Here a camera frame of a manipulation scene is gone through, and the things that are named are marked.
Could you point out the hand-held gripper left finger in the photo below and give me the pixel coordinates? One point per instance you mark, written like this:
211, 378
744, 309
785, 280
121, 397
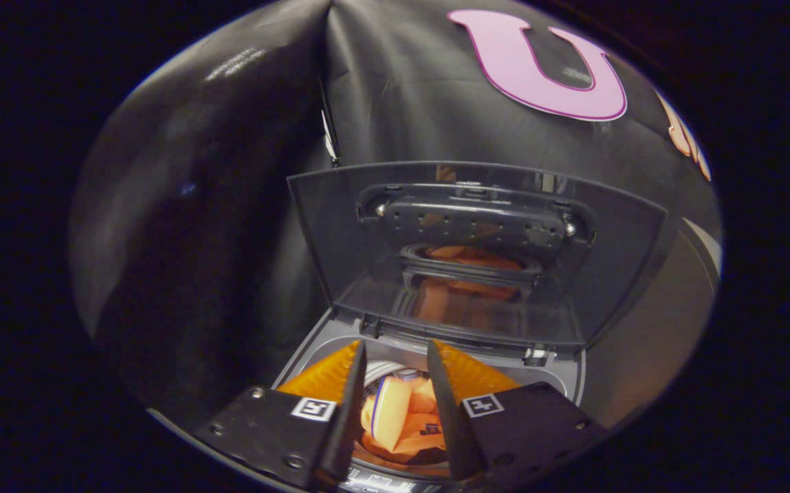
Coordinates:
350, 411

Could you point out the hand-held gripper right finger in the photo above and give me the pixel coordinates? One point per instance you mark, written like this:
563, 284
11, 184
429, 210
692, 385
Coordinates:
446, 411

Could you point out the orange clothes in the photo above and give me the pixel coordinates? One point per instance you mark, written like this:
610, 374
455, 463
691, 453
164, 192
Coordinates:
395, 411

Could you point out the black backdrop cloth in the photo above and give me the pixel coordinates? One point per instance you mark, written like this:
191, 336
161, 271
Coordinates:
196, 205

